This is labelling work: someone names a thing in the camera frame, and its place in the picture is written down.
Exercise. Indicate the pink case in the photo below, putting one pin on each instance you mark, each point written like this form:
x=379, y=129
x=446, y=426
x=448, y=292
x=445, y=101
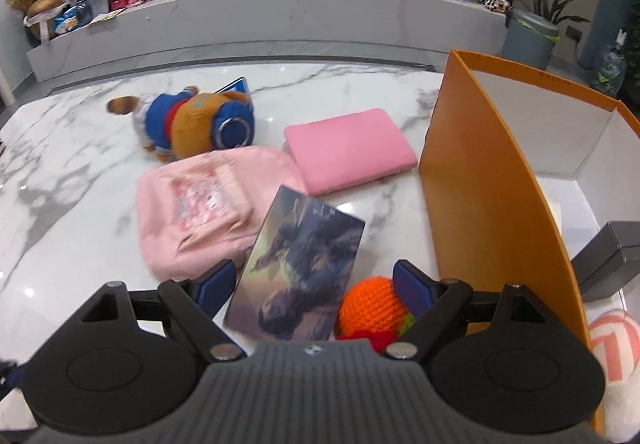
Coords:
x=350, y=151

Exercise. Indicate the crocheted orange and strawberry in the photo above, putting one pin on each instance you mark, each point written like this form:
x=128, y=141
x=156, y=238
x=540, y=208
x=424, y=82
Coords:
x=372, y=311

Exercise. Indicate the black and white toy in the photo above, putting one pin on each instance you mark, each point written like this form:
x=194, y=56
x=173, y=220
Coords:
x=497, y=2

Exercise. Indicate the brown round ornament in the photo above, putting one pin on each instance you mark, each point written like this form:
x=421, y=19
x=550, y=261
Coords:
x=45, y=11

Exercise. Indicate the brown plush bear blue cap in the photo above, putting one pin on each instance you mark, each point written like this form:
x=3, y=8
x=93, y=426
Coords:
x=190, y=123

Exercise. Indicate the orange cardboard box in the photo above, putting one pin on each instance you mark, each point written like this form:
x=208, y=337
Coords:
x=500, y=199

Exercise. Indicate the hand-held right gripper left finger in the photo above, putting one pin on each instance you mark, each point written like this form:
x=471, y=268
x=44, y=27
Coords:
x=217, y=286

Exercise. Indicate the blue snack packet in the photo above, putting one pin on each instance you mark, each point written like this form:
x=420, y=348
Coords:
x=70, y=19

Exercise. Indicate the dark illustrated box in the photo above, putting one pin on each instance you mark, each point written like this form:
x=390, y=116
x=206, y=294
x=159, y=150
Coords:
x=300, y=274

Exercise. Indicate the white marble tv cabinet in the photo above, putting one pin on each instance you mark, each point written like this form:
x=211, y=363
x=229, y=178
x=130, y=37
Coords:
x=250, y=23

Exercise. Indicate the papers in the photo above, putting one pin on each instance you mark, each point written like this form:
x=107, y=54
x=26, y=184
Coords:
x=107, y=16

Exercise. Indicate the pink small backpack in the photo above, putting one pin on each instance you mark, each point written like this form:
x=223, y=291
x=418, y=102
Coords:
x=210, y=214

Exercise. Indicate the white soft object red print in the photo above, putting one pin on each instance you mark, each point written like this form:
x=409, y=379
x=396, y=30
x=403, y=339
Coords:
x=612, y=359

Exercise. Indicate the wall socket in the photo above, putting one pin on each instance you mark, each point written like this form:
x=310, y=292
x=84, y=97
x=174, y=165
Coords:
x=572, y=31

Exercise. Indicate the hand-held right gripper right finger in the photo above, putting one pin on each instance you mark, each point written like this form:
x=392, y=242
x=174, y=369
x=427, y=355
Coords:
x=410, y=286

